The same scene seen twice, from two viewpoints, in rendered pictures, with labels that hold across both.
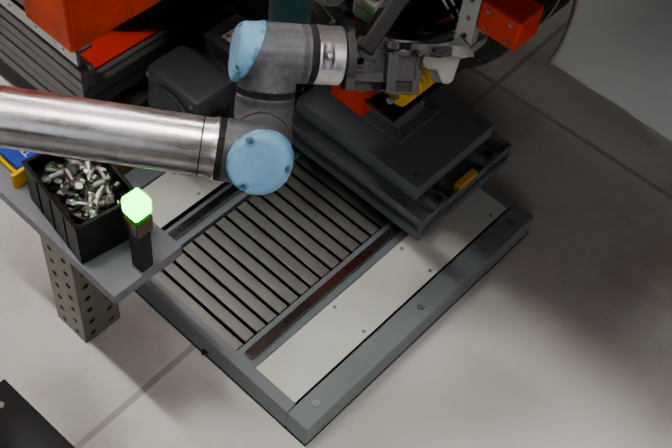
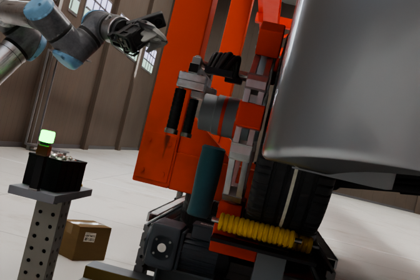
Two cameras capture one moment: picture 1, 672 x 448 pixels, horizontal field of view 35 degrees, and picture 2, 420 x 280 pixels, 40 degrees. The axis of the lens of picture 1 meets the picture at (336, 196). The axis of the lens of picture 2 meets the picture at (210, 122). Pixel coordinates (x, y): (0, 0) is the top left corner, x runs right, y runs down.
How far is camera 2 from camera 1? 2.23 m
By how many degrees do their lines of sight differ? 73
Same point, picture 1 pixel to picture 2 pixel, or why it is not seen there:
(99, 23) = (150, 173)
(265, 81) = (84, 21)
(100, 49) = not seen: hidden behind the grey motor
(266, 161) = (37, 0)
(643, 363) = not seen: outside the picture
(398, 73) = (127, 30)
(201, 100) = (158, 223)
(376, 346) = not seen: outside the picture
